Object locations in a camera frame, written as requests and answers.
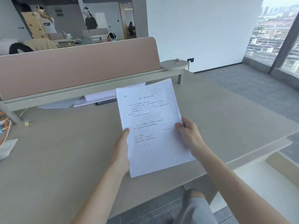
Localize person's right hand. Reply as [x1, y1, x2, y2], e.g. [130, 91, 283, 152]
[174, 117, 207, 160]

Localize person's left hand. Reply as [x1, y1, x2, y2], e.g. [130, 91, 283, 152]
[112, 128, 130, 176]

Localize white printed paper stack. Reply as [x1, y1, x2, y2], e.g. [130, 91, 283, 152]
[115, 78, 196, 178]

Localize person's left forearm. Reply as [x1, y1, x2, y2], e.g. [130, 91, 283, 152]
[70, 164, 130, 224]

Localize person's right forearm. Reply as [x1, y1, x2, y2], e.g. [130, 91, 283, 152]
[194, 143, 291, 224]

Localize black smartphone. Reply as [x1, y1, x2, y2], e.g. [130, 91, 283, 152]
[95, 98, 117, 106]

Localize white paper sheets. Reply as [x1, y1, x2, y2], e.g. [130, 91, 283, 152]
[73, 82, 147, 108]

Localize round beige side shelf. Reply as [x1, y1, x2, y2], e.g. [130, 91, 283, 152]
[160, 59, 189, 85]

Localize white loose paper sheet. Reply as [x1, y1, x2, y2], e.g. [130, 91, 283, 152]
[44, 97, 78, 109]

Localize person's grey shorts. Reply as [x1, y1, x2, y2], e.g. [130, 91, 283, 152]
[174, 188, 219, 224]

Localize pink desk partition panel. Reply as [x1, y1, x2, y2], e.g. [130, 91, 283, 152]
[0, 36, 162, 101]

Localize white cabinet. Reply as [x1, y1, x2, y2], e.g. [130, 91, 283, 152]
[209, 152, 299, 224]

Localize white plastic packet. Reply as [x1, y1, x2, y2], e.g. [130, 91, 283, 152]
[0, 138, 19, 160]

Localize black chair back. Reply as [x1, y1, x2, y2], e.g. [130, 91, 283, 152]
[9, 42, 35, 55]

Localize brown cardboard board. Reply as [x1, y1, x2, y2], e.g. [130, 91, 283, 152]
[21, 11, 45, 40]

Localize beige desk shelf rail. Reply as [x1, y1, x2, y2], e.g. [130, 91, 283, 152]
[0, 68, 185, 125]

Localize orange cables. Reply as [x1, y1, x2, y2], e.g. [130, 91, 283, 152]
[0, 111, 12, 145]

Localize grey window frame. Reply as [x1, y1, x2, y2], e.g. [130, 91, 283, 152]
[243, 12, 299, 79]

